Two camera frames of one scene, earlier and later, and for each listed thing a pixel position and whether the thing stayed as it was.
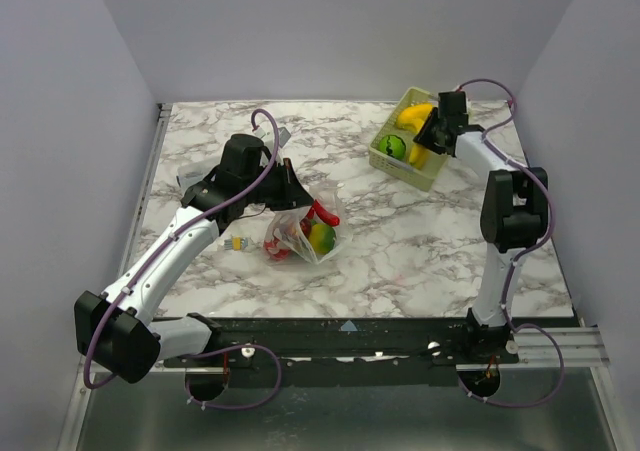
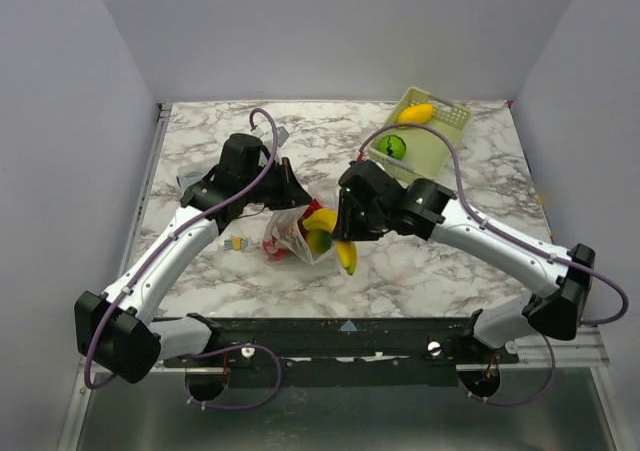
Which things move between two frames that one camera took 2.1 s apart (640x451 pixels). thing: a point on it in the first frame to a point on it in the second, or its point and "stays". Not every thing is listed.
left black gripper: (294, 194) stays
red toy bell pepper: (271, 245) stays
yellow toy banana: (418, 155) to (347, 250)
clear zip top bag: (312, 233) stays
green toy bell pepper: (321, 237) stays
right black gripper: (435, 131) to (347, 216)
